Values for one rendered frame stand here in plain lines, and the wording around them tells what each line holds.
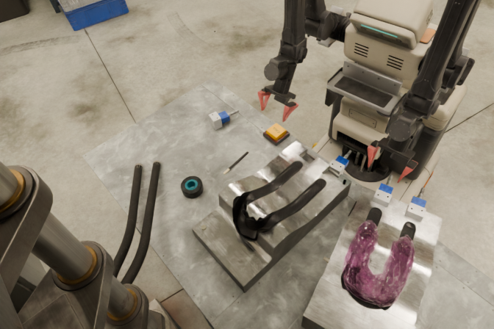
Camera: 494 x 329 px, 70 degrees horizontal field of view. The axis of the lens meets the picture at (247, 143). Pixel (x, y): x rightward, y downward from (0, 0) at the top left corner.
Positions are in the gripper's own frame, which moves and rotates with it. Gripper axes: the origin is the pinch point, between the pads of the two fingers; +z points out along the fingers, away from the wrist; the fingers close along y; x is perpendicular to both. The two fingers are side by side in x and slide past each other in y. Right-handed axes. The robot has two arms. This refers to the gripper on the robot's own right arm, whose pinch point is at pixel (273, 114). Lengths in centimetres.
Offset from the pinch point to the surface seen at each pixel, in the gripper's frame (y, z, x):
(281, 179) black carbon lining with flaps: 14.7, 17.3, -8.1
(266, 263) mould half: 29, 31, -31
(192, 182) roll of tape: -13.0, 30.3, -22.0
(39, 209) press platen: 17, -13, -89
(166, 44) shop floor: -199, 47, 127
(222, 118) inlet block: -25.3, 15.2, 4.5
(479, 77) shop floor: 45, -4, 229
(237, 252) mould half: 19, 32, -33
